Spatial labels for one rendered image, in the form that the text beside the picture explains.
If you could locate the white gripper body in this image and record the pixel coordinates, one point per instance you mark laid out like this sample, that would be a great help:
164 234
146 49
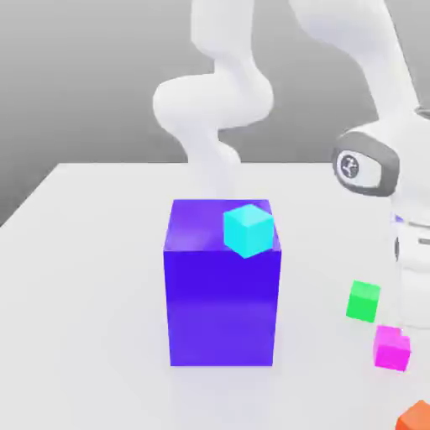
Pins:
416 285

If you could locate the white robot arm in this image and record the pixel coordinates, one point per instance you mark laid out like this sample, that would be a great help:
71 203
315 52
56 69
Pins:
215 100

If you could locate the small green cube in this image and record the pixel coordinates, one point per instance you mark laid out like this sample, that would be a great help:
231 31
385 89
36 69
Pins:
362 302

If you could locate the small magenta cube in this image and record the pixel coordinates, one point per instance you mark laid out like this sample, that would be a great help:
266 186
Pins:
391 352

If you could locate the small orange cube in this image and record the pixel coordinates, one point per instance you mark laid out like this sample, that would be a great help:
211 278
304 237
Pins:
416 418

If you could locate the small cyan cube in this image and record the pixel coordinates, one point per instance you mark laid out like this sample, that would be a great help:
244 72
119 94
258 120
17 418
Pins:
248 231

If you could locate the large blue box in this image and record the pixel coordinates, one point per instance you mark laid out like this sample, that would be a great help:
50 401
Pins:
221 302

